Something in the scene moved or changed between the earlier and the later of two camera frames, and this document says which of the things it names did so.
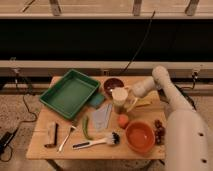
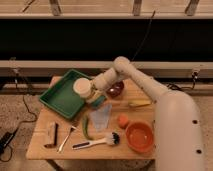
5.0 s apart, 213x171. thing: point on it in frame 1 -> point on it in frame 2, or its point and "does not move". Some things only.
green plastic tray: x=69 y=94 does not move
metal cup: x=120 y=109 -> x=91 y=99
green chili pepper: x=85 y=122 does not move
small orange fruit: x=122 y=120 does not move
